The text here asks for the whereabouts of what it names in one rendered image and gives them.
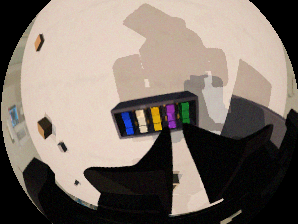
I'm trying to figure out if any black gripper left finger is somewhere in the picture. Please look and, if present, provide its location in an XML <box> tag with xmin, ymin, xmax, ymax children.
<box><xmin>84</xmin><ymin>125</ymin><xmax>173</xmax><ymax>214</ymax></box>

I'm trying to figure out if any orange blade fuse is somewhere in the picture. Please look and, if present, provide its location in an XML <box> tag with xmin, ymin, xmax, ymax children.
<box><xmin>150</xmin><ymin>107</ymin><xmax>162</xmax><ymax>131</ymax></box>

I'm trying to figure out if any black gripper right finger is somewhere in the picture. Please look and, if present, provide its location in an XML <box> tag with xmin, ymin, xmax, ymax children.
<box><xmin>182</xmin><ymin>123</ymin><xmax>274</xmax><ymax>204</ymax></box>

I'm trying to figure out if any tan rectangular tray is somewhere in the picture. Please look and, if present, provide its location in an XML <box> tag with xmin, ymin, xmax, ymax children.
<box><xmin>173</xmin><ymin>173</ymin><xmax>180</xmax><ymax>192</ymax></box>

